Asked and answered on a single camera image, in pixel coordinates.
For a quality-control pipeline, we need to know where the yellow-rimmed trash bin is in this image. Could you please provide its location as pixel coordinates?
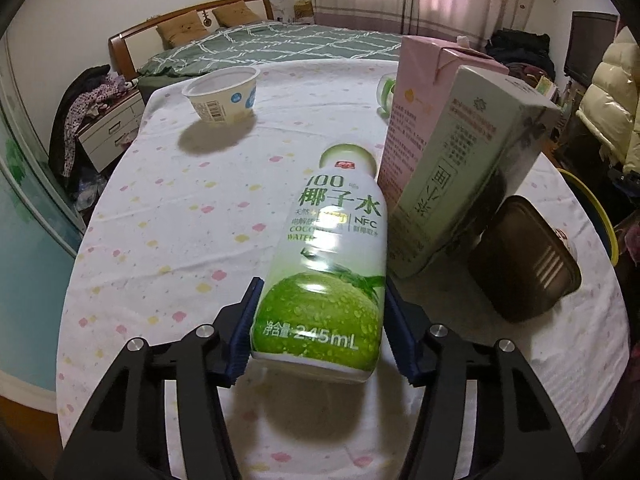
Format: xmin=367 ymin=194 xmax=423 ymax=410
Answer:
xmin=558 ymin=168 xmax=620 ymax=266

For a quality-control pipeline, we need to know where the white plastic yogurt cup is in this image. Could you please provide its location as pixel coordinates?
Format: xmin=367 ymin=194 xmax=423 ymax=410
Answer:
xmin=182 ymin=66 xmax=260 ymax=127

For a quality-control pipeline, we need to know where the sliding glass wardrobe door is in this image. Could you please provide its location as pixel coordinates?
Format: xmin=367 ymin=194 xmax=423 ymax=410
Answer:
xmin=1 ymin=36 xmax=85 ymax=391

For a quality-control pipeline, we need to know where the white green tea box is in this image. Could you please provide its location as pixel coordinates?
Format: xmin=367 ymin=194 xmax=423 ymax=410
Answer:
xmin=387 ymin=66 xmax=561 ymax=278

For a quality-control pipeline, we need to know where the green coconut water bottle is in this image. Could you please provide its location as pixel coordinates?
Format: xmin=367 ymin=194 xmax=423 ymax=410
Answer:
xmin=250 ymin=142 xmax=387 ymax=384

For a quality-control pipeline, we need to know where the green plaid bed quilt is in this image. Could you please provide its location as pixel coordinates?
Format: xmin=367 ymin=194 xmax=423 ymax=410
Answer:
xmin=138 ymin=21 xmax=401 ymax=77

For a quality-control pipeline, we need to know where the cream puffer jacket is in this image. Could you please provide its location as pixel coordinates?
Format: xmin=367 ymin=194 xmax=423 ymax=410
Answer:
xmin=576 ymin=27 xmax=639 ymax=174

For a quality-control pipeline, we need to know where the small green-label clear bottle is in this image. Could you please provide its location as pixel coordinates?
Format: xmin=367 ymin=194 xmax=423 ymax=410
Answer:
xmin=376 ymin=74 xmax=396 ymax=118

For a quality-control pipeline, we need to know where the brown pillow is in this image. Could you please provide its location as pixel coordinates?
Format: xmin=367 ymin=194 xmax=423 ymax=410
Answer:
xmin=156 ymin=11 xmax=209 ymax=48
xmin=213 ymin=0 xmax=262 ymax=27

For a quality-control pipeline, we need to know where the pink drink carton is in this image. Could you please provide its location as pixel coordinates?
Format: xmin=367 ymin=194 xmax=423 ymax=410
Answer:
xmin=378 ymin=36 xmax=509 ymax=211

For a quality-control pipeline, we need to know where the white bedside nightstand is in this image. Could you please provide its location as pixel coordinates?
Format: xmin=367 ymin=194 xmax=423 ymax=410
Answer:
xmin=79 ymin=90 xmax=144 ymax=172

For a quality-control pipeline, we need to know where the right brown pillow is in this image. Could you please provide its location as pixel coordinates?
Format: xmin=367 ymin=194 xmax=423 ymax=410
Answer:
xmin=213 ymin=0 xmax=262 ymax=27

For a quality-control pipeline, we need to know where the white floral tablecloth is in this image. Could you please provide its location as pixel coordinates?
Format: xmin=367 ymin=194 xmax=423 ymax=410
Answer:
xmin=56 ymin=60 xmax=629 ymax=479

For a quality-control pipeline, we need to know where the yellow tissue box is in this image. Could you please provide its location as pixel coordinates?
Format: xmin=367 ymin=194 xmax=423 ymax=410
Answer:
xmin=294 ymin=0 xmax=314 ymax=21

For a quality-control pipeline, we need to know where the black television screen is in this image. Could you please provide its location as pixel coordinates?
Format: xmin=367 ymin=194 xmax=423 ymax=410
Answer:
xmin=564 ymin=11 xmax=618 ymax=87

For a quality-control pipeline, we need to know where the left brown pillow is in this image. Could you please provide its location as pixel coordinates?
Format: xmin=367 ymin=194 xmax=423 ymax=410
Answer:
xmin=156 ymin=11 xmax=209 ymax=48

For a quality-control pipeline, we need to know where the dark brown metal tin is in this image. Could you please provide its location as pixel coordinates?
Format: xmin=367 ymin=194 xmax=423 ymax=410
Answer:
xmin=469 ymin=195 xmax=582 ymax=323

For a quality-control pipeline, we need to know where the dark clothes pile by curtain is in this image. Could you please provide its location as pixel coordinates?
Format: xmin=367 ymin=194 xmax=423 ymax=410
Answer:
xmin=485 ymin=29 xmax=555 ymax=80

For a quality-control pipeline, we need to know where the pile of clothes on nightstand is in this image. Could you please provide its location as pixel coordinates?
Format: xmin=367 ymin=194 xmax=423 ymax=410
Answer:
xmin=48 ymin=65 xmax=131 ymax=182

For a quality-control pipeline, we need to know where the wooden bed headboard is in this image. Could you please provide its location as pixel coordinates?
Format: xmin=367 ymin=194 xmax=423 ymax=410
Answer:
xmin=108 ymin=0 xmax=273 ymax=80

